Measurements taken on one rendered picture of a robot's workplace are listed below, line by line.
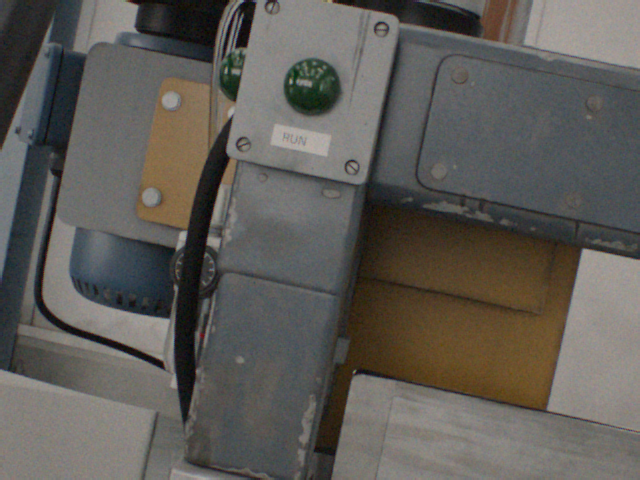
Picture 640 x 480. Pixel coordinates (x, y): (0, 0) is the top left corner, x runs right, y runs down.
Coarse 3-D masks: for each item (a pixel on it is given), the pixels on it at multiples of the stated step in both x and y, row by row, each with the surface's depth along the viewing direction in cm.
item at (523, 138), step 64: (448, 64) 72; (512, 64) 72; (576, 64) 72; (384, 128) 72; (448, 128) 72; (512, 128) 72; (576, 128) 72; (256, 192) 72; (320, 192) 72; (384, 192) 73; (448, 192) 72; (512, 192) 72; (576, 192) 71; (256, 256) 73; (320, 256) 72; (256, 320) 73; (320, 320) 72; (256, 384) 73; (320, 384) 73; (192, 448) 73; (256, 448) 73
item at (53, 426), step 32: (0, 384) 92; (32, 384) 96; (0, 416) 93; (32, 416) 93; (64, 416) 94; (96, 416) 94; (128, 416) 94; (0, 448) 93; (32, 448) 93; (64, 448) 94; (96, 448) 94; (128, 448) 94
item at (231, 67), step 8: (240, 48) 69; (232, 56) 69; (240, 56) 69; (224, 64) 69; (232, 64) 69; (240, 64) 68; (224, 72) 69; (232, 72) 68; (240, 72) 68; (224, 80) 69; (232, 80) 69; (224, 88) 69; (232, 88) 69; (232, 96) 69
